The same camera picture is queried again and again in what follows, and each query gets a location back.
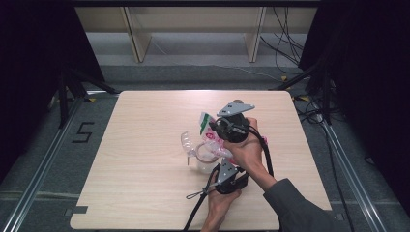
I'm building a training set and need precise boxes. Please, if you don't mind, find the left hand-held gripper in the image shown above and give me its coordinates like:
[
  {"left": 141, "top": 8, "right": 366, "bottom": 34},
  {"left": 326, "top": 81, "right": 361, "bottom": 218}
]
[{"left": 213, "top": 157, "right": 250, "bottom": 195}]

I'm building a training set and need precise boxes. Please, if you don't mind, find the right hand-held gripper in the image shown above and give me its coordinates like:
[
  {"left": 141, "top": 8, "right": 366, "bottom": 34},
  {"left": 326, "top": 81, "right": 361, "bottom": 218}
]
[{"left": 208, "top": 100, "right": 256, "bottom": 144}]

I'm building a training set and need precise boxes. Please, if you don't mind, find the clear plastic jar with lid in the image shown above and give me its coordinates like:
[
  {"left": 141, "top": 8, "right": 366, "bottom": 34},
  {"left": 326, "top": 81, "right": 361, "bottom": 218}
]
[{"left": 180, "top": 130, "right": 235, "bottom": 175}]

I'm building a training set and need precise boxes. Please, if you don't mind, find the pink and clear plastic bag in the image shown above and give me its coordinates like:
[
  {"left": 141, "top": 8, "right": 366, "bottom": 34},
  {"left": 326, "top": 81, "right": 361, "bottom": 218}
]
[{"left": 197, "top": 111, "right": 269, "bottom": 159}]

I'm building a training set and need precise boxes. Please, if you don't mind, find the person's right hand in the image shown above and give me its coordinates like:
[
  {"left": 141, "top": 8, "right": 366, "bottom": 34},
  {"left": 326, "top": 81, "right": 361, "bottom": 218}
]
[{"left": 222, "top": 116, "right": 269, "bottom": 176}]

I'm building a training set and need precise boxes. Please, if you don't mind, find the person's left hand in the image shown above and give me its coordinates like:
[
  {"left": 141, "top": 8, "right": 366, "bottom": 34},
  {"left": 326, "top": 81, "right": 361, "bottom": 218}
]
[{"left": 206, "top": 188, "right": 243, "bottom": 224}]

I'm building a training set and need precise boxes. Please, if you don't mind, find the black tripod stand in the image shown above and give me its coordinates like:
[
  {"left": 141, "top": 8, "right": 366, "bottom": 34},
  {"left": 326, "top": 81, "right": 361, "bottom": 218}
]
[
  {"left": 269, "top": 62, "right": 335, "bottom": 127},
  {"left": 47, "top": 66, "right": 120, "bottom": 130}
]

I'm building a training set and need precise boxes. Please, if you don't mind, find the light wooden shelf unit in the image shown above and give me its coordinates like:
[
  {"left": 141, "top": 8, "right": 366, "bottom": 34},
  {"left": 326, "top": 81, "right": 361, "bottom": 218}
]
[{"left": 74, "top": 6, "right": 319, "bottom": 64}]

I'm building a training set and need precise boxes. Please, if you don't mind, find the black tape strip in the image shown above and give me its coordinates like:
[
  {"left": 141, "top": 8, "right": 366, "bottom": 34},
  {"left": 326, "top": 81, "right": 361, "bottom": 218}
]
[{"left": 64, "top": 205, "right": 89, "bottom": 217}]

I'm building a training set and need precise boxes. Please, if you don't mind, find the black curtain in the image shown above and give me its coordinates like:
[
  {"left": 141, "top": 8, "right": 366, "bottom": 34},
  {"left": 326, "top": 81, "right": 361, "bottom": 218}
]
[
  {"left": 298, "top": 0, "right": 410, "bottom": 211},
  {"left": 0, "top": 0, "right": 105, "bottom": 185}
]

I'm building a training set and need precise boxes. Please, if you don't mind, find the grey wrist strap loop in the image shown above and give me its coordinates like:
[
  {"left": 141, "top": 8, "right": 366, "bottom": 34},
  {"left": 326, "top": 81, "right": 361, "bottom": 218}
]
[{"left": 186, "top": 188, "right": 217, "bottom": 200}]

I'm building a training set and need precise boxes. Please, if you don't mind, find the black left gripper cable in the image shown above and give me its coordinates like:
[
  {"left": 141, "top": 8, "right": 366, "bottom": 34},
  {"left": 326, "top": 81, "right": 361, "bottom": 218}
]
[{"left": 183, "top": 163, "right": 223, "bottom": 232}]

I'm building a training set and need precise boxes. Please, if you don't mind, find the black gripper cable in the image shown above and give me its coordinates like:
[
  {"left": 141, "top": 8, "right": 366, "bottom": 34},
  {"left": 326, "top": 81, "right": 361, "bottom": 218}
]
[
  {"left": 248, "top": 125, "right": 275, "bottom": 178},
  {"left": 183, "top": 163, "right": 223, "bottom": 232}
]

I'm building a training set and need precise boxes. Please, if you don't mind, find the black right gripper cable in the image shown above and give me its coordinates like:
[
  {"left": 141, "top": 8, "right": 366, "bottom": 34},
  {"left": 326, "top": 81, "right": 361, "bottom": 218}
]
[{"left": 248, "top": 125, "right": 275, "bottom": 178}]

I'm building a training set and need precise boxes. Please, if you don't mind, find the thin white cable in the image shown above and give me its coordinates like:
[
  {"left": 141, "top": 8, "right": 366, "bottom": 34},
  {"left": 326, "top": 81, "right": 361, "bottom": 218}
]
[{"left": 206, "top": 64, "right": 281, "bottom": 83}]

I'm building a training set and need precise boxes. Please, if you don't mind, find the tangle of black floor cables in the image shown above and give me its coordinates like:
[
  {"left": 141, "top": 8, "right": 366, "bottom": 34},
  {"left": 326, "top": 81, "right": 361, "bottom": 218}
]
[{"left": 293, "top": 96, "right": 347, "bottom": 127}]

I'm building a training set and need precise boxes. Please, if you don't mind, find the bunch of black cables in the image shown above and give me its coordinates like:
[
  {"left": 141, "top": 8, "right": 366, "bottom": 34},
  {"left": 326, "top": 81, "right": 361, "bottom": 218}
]
[{"left": 259, "top": 7, "right": 308, "bottom": 75}]

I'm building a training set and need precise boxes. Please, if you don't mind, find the long black floor cable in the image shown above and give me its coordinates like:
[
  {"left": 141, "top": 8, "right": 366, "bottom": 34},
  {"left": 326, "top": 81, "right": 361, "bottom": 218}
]
[{"left": 323, "top": 124, "right": 351, "bottom": 232}]

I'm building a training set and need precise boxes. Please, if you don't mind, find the metal floor rail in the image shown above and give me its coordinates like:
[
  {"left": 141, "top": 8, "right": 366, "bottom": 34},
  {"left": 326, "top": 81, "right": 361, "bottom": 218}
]
[
  {"left": 317, "top": 117, "right": 390, "bottom": 232},
  {"left": 0, "top": 96, "right": 85, "bottom": 232}
]

